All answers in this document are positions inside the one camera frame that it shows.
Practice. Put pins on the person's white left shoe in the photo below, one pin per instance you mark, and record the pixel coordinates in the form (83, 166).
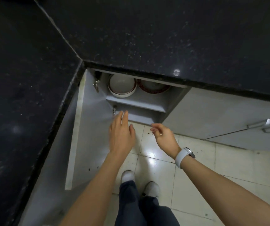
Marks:
(127, 176)

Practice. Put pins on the red patterned bowl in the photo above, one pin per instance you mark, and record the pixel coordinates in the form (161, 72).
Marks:
(152, 88)

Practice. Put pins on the person's right fingers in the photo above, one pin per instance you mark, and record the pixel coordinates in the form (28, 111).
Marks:
(156, 129)

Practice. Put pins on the person's dark blue trousers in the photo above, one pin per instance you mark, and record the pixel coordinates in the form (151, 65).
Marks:
(139, 209)

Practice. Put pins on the metal cabinet hinge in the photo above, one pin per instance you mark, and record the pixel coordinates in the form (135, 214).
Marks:
(96, 85)
(114, 110)

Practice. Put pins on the person's white right shoe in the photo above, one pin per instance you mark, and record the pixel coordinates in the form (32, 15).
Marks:
(152, 189)

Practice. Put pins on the grey cabinet shelf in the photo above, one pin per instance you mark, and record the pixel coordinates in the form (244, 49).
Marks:
(135, 103)

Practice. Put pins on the person's left thumb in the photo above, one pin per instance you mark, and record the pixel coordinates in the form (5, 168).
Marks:
(132, 131)

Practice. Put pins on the person's left forearm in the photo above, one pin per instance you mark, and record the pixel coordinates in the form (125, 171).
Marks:
(97, 190)

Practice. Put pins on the person's right hand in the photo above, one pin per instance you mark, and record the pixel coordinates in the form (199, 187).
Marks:
(166, 141)

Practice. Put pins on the person's left hand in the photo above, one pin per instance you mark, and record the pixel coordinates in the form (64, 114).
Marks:
(120, 136)

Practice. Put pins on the person's white shoe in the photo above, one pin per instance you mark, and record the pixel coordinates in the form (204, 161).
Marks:
(127, 176)
(152, 189)

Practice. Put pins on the open grey cabinet door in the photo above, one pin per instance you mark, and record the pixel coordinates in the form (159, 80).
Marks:
(90, 138)

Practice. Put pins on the closed grey cabinet door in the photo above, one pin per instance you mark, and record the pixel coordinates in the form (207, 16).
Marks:
(208, 112)
(250, 140)

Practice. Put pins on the white wrist watch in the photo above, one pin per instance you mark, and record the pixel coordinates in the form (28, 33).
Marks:
(183, 156)

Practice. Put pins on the person's right forearm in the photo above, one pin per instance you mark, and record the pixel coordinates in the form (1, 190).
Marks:
(224, 195)

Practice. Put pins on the white bowl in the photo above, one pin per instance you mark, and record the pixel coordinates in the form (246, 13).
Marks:
(122, 85)

